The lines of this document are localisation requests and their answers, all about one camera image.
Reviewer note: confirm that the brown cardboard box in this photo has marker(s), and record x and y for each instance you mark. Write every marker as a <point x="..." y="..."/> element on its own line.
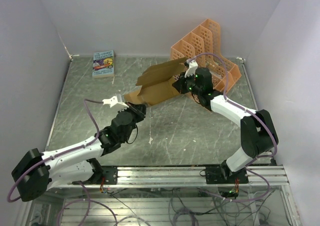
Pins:
<point x="156" y="83"/>

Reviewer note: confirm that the aluminium mounting rail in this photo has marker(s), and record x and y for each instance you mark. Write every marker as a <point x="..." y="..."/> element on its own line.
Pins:
<point x="189" y="176"/>

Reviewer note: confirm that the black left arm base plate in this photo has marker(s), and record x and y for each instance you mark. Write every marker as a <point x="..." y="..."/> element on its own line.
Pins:
<point x="109" y="175"/>

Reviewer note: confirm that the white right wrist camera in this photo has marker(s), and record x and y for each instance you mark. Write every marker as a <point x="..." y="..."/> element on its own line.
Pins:
<point x="191" y="65"/>

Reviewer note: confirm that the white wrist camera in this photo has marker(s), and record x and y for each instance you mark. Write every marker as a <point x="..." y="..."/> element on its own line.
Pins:
<point x="191" y="65"/>
<point x="115" y="103"/>

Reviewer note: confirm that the blue paperback book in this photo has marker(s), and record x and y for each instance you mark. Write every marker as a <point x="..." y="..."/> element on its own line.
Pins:
<point x="103" y="64"/>

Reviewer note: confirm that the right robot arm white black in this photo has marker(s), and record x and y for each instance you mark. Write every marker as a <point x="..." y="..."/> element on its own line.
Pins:
<point x="257" y="131"/>

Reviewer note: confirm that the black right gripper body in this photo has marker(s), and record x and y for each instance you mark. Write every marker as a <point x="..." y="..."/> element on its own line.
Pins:
<point x="191" y="84"/>

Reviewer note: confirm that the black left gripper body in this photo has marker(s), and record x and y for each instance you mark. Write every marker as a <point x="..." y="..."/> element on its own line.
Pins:
<point x="137" y="115"/>

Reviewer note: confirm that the peach plastic file organizer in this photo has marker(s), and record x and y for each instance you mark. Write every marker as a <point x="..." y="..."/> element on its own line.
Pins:
<point x="204" y="42"/>

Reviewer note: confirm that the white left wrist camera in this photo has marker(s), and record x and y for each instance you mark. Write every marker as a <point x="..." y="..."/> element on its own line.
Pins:
<point x="115" y="103"/>

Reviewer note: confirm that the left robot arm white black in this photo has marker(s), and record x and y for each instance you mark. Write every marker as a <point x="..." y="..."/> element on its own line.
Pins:
<point x="38" y="171"/>

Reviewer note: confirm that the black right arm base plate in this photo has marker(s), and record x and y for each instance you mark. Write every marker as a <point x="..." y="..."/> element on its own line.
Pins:
<point x="215" y="174"/>

